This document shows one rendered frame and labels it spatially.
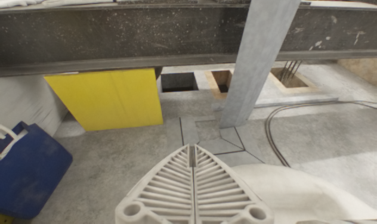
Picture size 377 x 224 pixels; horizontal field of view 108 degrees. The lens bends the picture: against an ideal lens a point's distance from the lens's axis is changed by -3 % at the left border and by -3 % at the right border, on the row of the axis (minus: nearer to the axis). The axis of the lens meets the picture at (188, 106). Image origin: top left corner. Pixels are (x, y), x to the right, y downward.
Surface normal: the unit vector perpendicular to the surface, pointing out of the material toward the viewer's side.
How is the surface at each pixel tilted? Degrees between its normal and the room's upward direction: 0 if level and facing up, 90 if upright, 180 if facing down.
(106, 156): 0
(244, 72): 90
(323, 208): 73
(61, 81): 90
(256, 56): 90
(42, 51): 90
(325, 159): 0
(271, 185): 0
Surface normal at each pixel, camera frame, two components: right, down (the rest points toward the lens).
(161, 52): 0.13, 0.69
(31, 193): 1.00, 0.04
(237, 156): 0.04, -0.58
